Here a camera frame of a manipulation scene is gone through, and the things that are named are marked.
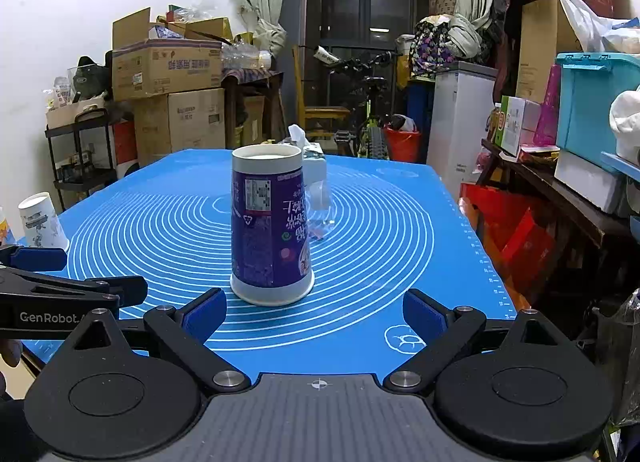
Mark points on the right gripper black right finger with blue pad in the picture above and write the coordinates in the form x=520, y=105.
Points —
x=502, y=384

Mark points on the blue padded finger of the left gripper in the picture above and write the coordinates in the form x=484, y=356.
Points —
x=33, y=259

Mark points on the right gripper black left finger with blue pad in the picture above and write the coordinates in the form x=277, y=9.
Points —
x=134, y=389

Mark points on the purple white paper cup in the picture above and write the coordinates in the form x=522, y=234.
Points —
x=270, y=251

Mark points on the white patterned paper cup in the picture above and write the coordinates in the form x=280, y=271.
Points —
x=41, y=225

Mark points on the clear plastic cup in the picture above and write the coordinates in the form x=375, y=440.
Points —
x=320, y=217

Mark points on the black metal shelf rack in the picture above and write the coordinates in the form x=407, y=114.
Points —
x=82, y=175

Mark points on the red gift bag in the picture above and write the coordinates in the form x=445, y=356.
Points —
x=514, y=229

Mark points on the dark wooden side table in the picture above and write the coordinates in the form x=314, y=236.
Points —
x=590, y=245

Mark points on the lower cardboard box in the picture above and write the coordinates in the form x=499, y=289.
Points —
x=186, y=120

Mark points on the upper cardboard box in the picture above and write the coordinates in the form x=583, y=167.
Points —
x=145, y=65

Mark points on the blue silicone baking mat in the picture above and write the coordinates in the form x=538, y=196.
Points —
x=391, y=227

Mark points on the green white product box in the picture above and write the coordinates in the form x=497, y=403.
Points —
x=520, y=120

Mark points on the white chest freezer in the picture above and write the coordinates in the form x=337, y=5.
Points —
x=462, y=103

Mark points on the red plastic bucket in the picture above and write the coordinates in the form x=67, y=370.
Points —
x=402, y=146

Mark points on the white tissue box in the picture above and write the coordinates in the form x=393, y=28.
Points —
x=314, y=160

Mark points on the black bicycle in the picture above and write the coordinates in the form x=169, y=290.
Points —
x=362, y=135

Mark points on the wooden chair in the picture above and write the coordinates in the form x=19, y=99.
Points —
x=317, y=122

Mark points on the teal plastic storage bin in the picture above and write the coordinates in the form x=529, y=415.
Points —
x=590, y=81

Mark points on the tall cardboard box right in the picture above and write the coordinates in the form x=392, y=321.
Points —
x=545, y=34

